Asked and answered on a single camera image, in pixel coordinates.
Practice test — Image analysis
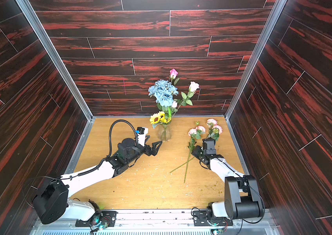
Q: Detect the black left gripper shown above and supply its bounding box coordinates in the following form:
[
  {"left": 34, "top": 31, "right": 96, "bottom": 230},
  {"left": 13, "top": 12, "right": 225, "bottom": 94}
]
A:
[{"left": 124, "top": 135, "right": 162, "bottom": 166}]

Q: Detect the pink carnation stem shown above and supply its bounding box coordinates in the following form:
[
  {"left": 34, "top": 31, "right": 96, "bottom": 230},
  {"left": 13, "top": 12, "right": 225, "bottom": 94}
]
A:
[
  {"left": 184, "top": 121, "right": 206, "bottom": 183},
  {"left": 170, "top": 118, "right": 223, "bottom": 173}
]

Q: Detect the pale pink rosebud stem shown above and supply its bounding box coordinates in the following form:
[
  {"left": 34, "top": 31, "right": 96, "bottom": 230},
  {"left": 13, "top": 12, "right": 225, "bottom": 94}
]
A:
[{"left": 171, "top": 81, "right": 200, "bottom": 116}]

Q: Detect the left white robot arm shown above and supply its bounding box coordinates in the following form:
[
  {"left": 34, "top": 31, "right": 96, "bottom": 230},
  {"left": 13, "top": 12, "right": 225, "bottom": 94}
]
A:
[{"left": 32, "top": 138, "right": 162, "bottom": 227}]

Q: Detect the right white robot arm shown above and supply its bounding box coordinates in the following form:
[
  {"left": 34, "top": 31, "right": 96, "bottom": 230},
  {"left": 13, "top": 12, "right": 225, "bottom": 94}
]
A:
[{"left": 192, "top": 138, "right": 265, "bottom": 221}]

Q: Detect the clear glass vase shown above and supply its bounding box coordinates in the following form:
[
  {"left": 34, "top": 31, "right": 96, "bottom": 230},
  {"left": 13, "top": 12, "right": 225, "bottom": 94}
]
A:
[{"left": 157, "top": 124, "right": 172, "bottom": 141}]

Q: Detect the yellow sunflower bunch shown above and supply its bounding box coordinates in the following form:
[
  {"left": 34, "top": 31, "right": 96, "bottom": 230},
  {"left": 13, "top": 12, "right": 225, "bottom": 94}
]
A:
[{"left": 149, "top": 111, "right": 171, "bottom": 128}]

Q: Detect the blue rose bunch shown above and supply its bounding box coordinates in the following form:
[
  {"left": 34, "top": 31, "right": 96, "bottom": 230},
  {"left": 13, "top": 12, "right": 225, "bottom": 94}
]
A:
[{"left": 148, "top": 80, "right": 179, "bottom": 107}]

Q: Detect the magenta rosebud stem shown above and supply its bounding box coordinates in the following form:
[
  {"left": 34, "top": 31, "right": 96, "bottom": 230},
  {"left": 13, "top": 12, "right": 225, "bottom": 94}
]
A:
[{"left": 169, "top": 69, "right": 180, "bottom": 86}]

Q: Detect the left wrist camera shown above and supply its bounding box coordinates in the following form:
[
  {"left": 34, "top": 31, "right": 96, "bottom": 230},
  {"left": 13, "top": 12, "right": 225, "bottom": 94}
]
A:
[{"left": 136, "top": 127, "right": 148, "bottom": 146}]

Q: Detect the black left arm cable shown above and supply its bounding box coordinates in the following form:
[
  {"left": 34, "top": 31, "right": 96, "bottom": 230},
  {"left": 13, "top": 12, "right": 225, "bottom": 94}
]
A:
[{"left": 95, "top": 119, "right": 139, "bottom": 171}]

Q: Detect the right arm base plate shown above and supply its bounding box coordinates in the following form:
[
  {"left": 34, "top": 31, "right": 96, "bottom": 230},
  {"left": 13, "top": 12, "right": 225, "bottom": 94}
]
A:
[{"left": 191, "top": 208, "right": 219, "bottom": 227}]

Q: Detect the aluminium front rail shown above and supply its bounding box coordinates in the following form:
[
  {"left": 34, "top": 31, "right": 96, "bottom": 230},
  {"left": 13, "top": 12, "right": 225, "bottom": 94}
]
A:
[{"left": 31, "top": 209, "right": 280, "bottom": 235}]

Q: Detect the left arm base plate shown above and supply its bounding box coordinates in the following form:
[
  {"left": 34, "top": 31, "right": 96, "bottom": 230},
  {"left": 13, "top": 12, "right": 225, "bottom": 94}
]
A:
[{"left": 75, "top": 211, "right": 118, "bottom": 230}]

